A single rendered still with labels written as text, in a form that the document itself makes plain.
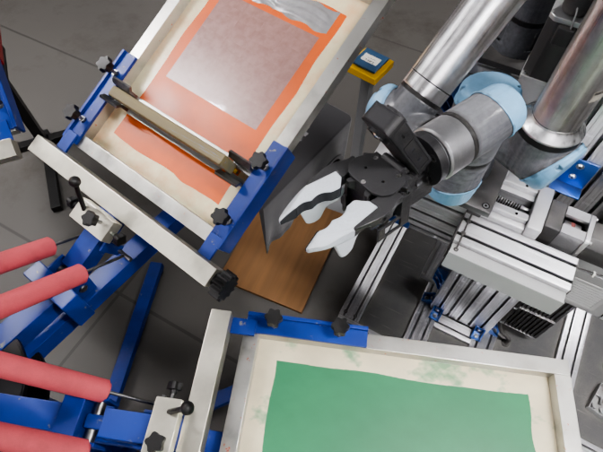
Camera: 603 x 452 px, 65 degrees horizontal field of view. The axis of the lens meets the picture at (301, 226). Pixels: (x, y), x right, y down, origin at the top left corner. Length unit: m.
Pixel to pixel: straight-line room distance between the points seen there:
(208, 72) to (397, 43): 2.33
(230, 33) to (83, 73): 2.23
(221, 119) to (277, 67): 0.21
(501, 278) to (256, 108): 0.74
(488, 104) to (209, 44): 0.96
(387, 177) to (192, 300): 1.88
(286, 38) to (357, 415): 0.99
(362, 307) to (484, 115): 1.50
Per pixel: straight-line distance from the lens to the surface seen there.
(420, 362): 1.25
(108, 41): 3.79
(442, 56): 0.76
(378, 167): 0.57
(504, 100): 0.68
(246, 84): 1.34
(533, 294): 1.18
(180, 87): 1.43
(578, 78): 0.87
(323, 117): 1.65
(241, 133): 1.29
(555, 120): 0.92
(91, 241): 1.31
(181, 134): 1.23
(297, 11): 1.41
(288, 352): 1.22
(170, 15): 1.53
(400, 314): 2.09
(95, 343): 2.42
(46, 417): 1.25
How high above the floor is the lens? 2.12
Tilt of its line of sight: 58 degrees down
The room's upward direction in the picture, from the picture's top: straight up
